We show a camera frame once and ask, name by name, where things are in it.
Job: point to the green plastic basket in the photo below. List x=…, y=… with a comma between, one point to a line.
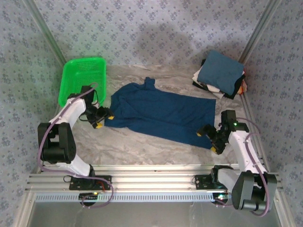
x=71, y=78

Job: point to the navy blue t-shirt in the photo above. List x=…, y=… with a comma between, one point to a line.
x=161, y=113

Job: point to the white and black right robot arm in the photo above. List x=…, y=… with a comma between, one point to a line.
x=243, y=156

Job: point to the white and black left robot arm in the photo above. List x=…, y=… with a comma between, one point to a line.
x=59, y=146

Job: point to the stack of folded clothes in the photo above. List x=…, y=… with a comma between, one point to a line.
x=220, y=72

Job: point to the folded white t-shirt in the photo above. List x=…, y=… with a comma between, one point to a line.
x=214, y=89

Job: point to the small black controller board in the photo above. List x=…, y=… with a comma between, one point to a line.
x=88, y=196
x=221, y=197

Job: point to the folded black t-shirt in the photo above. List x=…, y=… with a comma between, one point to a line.
x=236, y=87

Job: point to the folded red-orange garment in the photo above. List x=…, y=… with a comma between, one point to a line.
x=243, y=88

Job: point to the aluminium side rail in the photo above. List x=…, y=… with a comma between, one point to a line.
x=249, y=113

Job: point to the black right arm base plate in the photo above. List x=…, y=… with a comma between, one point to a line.
x=203, y=183

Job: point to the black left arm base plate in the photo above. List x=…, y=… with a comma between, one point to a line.
x=78, y=185

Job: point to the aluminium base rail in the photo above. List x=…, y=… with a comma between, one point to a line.
x=151, y=177

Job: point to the aluminium corner post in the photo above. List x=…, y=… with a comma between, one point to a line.
x=259, y=30
x=49, y=35

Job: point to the aluminium lower frame bar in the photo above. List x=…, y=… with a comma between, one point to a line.
x=284, y=212
x=24, y=210

